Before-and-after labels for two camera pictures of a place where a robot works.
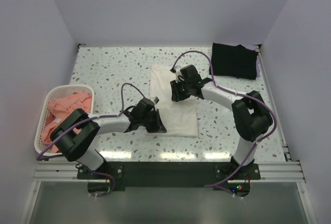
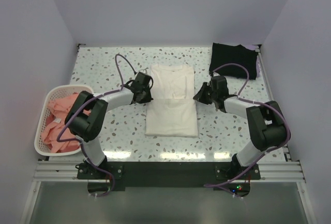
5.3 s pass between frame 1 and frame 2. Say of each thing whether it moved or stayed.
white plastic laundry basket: stayed
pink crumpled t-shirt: stayed
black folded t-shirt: stayed
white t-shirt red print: stayed
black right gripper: moved
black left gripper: moved
